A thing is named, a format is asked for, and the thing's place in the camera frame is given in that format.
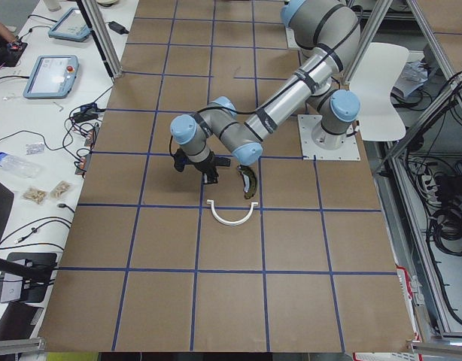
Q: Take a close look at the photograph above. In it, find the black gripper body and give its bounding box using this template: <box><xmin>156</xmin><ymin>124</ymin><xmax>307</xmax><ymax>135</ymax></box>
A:
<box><xmin>195</xmin><ymin>150</ymin><xmax>217</xmax><ymax>177</ymax></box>

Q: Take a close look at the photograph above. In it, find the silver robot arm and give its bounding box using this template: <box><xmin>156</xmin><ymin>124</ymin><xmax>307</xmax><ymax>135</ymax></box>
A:
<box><xmin>170</xmin><ymin>1</ymin><xmax>360</xmax><ymax>184</ymax></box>

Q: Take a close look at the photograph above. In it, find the black brake pad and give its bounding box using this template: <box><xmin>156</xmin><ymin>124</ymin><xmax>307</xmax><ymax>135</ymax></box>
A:
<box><xmin>214</xmin><ymin>156</ymin><xmax>231</xmax><ymax>167</ymax></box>

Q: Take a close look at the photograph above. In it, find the olive green brake shoe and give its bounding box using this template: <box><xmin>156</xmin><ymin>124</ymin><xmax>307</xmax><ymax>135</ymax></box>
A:
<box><xmin>237</xmin><ymin>165</ymin><xmax>257</xmax><ymax>199</ymax></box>

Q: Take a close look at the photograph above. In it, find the black power adapter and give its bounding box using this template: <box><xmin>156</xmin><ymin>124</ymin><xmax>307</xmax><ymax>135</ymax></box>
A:
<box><xmin>108</xmin><ymin>21</ymin><xmax>129</xmax><ymax>35</ymax></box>

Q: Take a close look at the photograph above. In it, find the bag of wooden parts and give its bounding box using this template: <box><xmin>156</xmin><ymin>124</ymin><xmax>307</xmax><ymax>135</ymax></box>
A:
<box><xmin>22</xmin><ymin>186</ymin><xmax>47</xmax><ymax>205</ymax></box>

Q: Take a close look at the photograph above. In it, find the white plastic chair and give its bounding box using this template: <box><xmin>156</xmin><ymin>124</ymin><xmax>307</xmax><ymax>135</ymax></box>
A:
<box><xmin>349</xmin><ymin>42</ymin><xmax>409</xmax><ymax>141</ymax></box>

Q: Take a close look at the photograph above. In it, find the near blue teach pendant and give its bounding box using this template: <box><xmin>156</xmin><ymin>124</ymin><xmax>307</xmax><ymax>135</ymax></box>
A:
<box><xmin>23</xmin><ymin>55</ymin><xmax>79</xmax><ymax>99</ymax></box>

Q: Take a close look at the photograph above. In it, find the blue teach pendant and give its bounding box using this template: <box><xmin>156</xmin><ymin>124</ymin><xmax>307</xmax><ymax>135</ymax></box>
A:
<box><xmin>47</xmin><ymin>8</ymin><xmax>90</xmax><ymax>42</ymax></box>
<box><xmin>23</xmin><ymin>55</ymin><xmax>79</xmax><ymax>99</ymax></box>

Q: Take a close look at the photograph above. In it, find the clear plastic water bottle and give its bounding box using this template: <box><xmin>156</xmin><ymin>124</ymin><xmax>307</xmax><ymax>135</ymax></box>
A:
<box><xmin>0</xmin><ymin>152</ymin><xmax>42</xmax><ymax>178</ymax></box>

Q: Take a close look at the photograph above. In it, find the far blue teach pendant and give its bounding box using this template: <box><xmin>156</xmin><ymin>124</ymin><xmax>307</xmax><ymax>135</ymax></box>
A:
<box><xmin>47</xmin><ymin>8</ymin><xmax>90</xmax><ymax>42</ymax></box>

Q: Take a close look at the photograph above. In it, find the white curved plastic bracket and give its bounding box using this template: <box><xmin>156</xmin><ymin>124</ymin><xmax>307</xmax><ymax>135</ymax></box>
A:
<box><xmin>206</xmin><ymin>199</ymin><xmax>259</xmax><ymax>226</ymax></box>

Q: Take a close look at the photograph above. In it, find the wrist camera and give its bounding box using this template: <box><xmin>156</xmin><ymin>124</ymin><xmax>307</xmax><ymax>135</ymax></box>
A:
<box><xmin>172</xmin><ymin>148</ymin><xmax>187</xmax><ymax>172</ymax></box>

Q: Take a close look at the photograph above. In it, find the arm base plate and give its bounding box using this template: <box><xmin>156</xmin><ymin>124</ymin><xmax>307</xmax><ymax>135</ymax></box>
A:
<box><xmin>298</xmin><ymin>114</ymin><xmax>360</xmax><ymax>161</ymax></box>
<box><xmin>285</xmin><ymin>28</ymin><xmax>300</xmax><ymax>50</ymax></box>

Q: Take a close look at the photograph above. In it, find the aluminium frame post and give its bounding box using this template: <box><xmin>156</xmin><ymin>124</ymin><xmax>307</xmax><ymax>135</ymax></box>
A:
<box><xmin>76</xmin><ymin>0</ymin><xmax>123</xmax><ymax>79</ymax></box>

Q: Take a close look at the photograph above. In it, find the grey dock with cables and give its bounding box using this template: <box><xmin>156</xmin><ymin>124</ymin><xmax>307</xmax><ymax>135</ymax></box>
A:
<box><xmin>0</xmin><ymin>252</ymin><xmax>57</xmax><ymax>303</ymax></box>

